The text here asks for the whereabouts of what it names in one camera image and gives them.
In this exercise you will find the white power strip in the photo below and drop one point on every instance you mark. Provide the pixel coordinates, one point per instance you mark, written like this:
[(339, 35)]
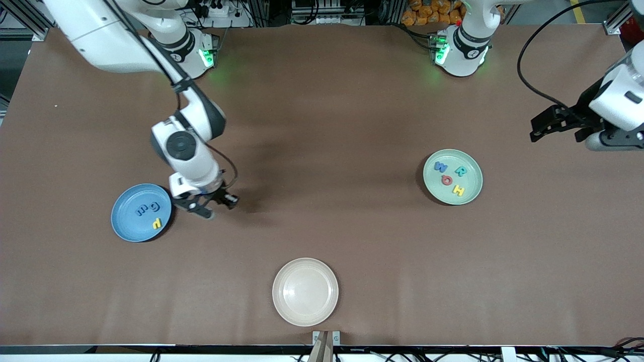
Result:
[(236, 21)]

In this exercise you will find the teal letter R block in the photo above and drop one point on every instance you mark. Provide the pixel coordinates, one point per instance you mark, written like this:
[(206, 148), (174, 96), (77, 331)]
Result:
[(460, 171)]

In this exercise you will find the red object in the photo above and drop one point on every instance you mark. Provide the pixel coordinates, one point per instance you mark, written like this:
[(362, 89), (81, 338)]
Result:
[(635, 35)]

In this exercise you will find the brown table cover sheet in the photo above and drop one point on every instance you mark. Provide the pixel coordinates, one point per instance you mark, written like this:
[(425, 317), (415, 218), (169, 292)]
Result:
[(453, 281)]

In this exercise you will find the beige plate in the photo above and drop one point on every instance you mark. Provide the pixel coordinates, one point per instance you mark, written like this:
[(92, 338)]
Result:
[(305, 291)]

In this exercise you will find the blue lowercase m block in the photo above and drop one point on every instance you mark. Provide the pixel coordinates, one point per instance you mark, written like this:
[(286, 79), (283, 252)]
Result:
[(142, 210)]

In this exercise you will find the blue uppercase M block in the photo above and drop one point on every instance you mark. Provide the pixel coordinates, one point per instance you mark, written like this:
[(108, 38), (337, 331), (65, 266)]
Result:
[(440, 167)]

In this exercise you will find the blue plate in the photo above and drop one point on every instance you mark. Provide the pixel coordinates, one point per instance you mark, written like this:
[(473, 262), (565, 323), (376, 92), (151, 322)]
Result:
[(131, 221)]

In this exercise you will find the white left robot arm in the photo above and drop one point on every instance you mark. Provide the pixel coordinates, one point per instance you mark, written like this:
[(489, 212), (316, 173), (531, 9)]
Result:
[(468, 53)]

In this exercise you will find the yellow letter H block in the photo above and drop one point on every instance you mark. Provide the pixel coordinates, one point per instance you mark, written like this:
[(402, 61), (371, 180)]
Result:
[(458, 190)]

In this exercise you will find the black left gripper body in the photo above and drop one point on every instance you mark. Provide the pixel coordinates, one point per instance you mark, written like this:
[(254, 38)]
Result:
[(582, 116)]

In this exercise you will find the metal equipment rack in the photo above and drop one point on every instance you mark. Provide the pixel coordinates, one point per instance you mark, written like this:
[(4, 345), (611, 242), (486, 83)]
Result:
[(327, 10)]

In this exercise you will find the metal camera pole bracket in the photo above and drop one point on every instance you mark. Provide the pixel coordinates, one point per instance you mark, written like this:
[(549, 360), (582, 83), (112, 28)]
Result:
[(326, 352)]

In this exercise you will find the aluminium frame post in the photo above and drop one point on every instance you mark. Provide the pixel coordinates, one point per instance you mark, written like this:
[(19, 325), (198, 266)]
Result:
[(611, 27), (41, 34)]

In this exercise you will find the green plate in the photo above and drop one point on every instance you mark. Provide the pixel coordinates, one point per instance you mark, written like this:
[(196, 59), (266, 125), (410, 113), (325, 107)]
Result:
[(468, 196)]

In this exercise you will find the yellow lowercase letter block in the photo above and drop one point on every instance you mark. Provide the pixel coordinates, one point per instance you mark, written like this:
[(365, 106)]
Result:
[(157, 223)]

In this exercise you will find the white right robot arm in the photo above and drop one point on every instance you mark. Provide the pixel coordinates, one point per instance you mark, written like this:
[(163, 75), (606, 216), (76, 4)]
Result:
[(95, 35)]

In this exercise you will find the orange packets pile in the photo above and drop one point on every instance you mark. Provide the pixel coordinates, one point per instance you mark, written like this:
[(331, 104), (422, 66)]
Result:
[(427, 12)]

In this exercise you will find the red letter Q block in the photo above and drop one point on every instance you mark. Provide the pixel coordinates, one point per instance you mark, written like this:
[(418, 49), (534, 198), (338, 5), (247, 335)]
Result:
[(446, 179)]

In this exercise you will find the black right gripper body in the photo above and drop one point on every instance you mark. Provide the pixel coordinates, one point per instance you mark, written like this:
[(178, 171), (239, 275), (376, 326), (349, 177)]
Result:
[(217, 193)]

